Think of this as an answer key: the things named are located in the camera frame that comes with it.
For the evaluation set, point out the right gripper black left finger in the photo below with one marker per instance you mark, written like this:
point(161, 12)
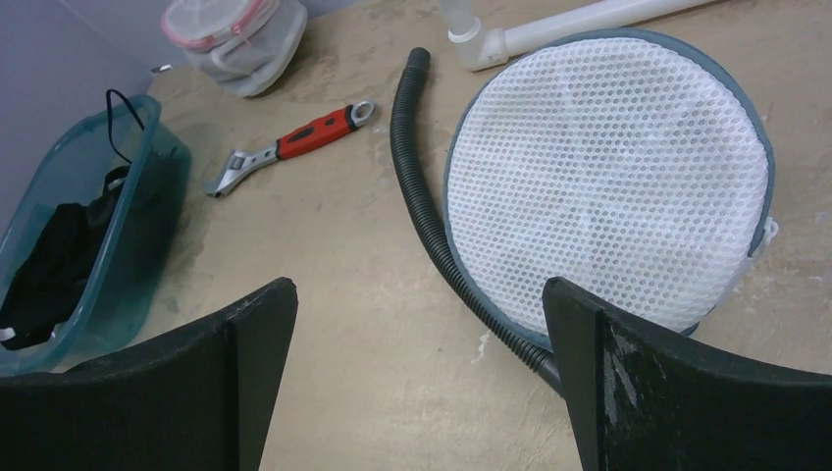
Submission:
point(198, 397)

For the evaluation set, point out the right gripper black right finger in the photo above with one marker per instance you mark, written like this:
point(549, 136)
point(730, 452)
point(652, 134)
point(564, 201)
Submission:
point(642, 397)

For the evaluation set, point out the white mesh laundry bag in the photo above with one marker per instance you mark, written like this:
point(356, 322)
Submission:
point(624, 160)

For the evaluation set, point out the black bra in bin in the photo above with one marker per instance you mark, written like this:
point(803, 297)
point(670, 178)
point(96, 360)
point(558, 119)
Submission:
point(47, 287)

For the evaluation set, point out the pink trimmed mesh laundry bag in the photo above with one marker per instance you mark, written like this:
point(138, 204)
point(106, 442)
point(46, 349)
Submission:
point(243, 46)

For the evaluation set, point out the teal plastic bin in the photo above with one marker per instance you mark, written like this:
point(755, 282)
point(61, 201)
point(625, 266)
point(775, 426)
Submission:
point(126, 273)

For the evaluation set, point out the red handled adjustable wrench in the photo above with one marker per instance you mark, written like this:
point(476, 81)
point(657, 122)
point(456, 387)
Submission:
point(305, 139)

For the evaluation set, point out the white PVC pipe frame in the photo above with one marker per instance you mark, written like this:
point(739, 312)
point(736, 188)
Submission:
point(479, 49)

